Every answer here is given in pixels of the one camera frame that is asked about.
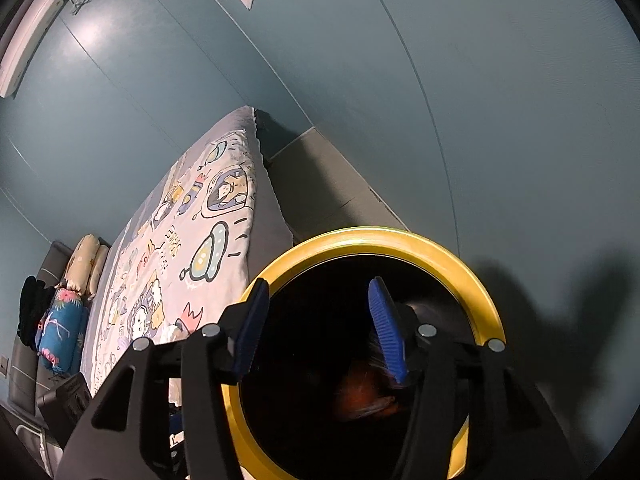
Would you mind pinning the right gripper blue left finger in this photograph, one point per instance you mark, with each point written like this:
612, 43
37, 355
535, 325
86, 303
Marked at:
242, 324

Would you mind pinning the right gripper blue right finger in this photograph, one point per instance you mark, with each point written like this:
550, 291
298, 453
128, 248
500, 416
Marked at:
395, 329

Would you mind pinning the cartoon space print bedsheet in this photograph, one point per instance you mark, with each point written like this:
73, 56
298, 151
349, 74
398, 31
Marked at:
192, 247

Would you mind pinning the beige patterned pillow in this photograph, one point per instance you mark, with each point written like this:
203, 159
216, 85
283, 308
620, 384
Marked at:
78, 269

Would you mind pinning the blue floral folded quilt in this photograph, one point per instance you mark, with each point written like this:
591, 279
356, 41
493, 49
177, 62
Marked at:
61, 332

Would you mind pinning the black clothing pile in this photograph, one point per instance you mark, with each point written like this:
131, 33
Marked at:
36, 298

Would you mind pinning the white wall air conditioner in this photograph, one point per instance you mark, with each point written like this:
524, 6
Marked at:
28, 34

